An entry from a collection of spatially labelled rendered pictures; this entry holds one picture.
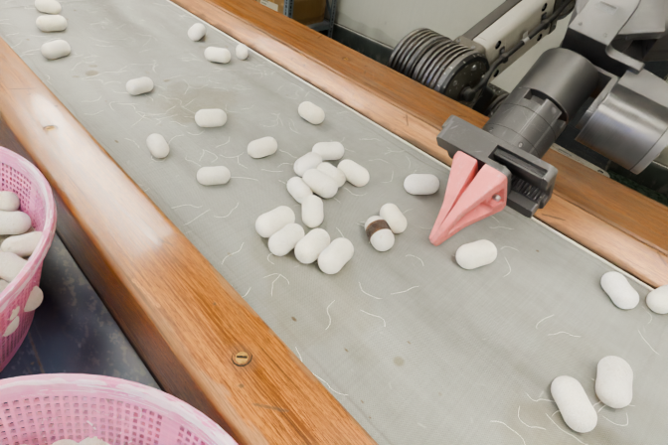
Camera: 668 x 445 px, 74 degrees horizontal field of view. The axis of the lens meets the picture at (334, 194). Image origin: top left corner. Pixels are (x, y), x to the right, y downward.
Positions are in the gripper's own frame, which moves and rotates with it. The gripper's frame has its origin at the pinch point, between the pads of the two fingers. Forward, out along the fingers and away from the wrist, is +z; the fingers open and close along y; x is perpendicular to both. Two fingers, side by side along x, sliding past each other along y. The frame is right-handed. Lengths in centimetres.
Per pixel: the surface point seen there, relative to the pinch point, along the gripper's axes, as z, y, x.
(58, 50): 10, -51, -8
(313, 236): 7.0, -6.1, -6.3
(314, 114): -4.1, -21.6, 3.2
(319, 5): -103, -190, 149
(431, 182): -4.7, -4.9, 3.5
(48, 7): 6, -68, -5
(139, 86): 6.6, -37.7, -5.2
